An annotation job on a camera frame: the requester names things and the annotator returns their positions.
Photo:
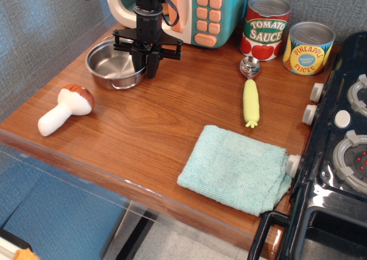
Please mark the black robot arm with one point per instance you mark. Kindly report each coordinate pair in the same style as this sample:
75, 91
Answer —
152, 5

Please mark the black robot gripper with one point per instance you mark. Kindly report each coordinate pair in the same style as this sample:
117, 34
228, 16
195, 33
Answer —
147, 38

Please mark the toy microwave teal and cream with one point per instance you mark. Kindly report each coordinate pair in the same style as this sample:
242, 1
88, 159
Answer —
205, 23

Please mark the black basket with orange item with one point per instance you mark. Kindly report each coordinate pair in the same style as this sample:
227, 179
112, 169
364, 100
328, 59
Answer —
13, 247

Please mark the tomato sauce can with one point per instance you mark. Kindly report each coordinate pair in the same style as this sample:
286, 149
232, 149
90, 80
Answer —
264, 27

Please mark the black toy stove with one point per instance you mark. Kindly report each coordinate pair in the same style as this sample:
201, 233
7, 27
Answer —
327, 219

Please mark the small steel pot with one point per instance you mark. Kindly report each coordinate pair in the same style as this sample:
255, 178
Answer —
113, 69

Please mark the pineapple slices can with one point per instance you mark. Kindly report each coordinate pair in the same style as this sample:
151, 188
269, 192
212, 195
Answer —
308, 47

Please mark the plush mushroom toy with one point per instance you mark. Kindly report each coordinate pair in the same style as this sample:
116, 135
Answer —
72, 100

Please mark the scoop with yellow handle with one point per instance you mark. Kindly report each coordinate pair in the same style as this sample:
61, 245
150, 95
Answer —
250, 67

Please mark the light blue folded cloth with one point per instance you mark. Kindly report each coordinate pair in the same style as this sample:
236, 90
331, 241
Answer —
237, 171

